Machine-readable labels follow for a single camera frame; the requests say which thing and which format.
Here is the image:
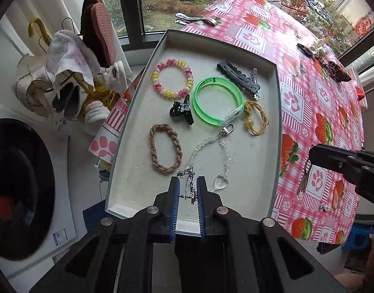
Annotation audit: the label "grey slipper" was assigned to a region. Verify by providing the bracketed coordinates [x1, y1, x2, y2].
[52, 82, 70, 112]
[65, 87, 82, 119]

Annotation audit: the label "white pink towel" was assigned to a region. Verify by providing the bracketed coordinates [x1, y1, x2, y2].
[46, 30, 97, 89]

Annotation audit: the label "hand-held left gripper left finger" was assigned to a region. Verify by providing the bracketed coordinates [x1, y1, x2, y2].
[31, 177, 181, 293]

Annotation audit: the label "green translucent bangle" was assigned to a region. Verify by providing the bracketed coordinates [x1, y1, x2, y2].
[193, 77, 245, 128]

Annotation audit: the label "leopard print hair bow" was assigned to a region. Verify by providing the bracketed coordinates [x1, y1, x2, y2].
[326, 61, 353, 83]

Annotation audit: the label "black hair clip far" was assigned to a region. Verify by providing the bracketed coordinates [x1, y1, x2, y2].
[297, 43, 316, 60]

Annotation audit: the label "row of parked cars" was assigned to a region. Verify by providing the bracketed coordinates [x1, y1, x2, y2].
[297, 0, 335, 23]

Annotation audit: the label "strawberry print tablecloth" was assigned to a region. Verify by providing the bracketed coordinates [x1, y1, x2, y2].
[88, 0, 366, 246]

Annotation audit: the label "metal hinged tool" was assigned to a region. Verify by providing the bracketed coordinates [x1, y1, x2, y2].
[175, 12, 224, 26]

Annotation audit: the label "white fluffy slipper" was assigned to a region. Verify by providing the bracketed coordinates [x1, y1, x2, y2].
[83, 101, 112, 136]
[104, 61, 132, 89]

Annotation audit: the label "dark window frame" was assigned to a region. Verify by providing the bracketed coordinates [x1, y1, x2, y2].
[114, 0, 224, 48]

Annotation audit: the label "pink yellow spiral hair tie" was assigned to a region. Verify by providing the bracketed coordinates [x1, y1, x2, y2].
[151, 59, 194, 99]

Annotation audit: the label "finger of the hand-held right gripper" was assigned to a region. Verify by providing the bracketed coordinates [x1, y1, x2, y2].
[309, 143, 363, 185]

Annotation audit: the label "brown spiral hair tie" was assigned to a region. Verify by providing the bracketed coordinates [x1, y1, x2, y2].
[319, 58, 331, 81]

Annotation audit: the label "yellow hook handle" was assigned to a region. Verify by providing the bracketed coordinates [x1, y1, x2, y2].
[28, 18, 53, 54]

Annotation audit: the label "brown bobby pins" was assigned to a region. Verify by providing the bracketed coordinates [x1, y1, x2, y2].
[297, 163, 312, 196]

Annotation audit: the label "black scalloped hair clip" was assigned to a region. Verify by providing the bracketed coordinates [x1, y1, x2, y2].
[216, 60, 261, 94]

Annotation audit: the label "grey cardboard tray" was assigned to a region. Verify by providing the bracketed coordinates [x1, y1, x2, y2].
[105, 30, 282, 239]

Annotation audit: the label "blue plastic stool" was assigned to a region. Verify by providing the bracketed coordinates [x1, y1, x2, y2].
[342, 224, 374, 251]

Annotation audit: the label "pink sole slipper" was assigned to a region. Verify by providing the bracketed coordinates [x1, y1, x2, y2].
[89, 2, 118, 68]

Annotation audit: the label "silver chain necklace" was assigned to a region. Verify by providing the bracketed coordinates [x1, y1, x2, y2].
[176, 165, 200, 205]

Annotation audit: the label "beige braided hair tie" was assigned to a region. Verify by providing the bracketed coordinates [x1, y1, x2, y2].
[149, 124, 183, 176]

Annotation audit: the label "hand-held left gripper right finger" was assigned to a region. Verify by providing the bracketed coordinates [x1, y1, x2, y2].
[196, 175, 348, 293]

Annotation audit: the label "silver star hair clip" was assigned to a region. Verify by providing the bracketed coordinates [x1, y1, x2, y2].
[250, 68, 261, 101]

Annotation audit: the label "white washing machine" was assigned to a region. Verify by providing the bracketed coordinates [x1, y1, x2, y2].
[0, 117, 79, 280]

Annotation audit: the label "black claw clip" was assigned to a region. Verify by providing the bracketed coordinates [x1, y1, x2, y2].
[169, 94, 195, 126]

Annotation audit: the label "dark brown slipper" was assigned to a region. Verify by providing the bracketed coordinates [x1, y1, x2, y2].
[80, 0, 105, 37]

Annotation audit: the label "round red window decal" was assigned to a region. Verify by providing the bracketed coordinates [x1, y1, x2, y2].
[355, 17, 372, 36]

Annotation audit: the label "clear bead chain keychain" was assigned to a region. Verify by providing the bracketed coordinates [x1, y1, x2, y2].
[187, 123, 236, 193]

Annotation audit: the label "white cloth bag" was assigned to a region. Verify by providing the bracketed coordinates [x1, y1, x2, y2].
[11, 53, 57, 118]

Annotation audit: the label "yellow beaded hair tie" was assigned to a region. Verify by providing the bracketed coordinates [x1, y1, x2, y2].
[242, 101, 269, 136]

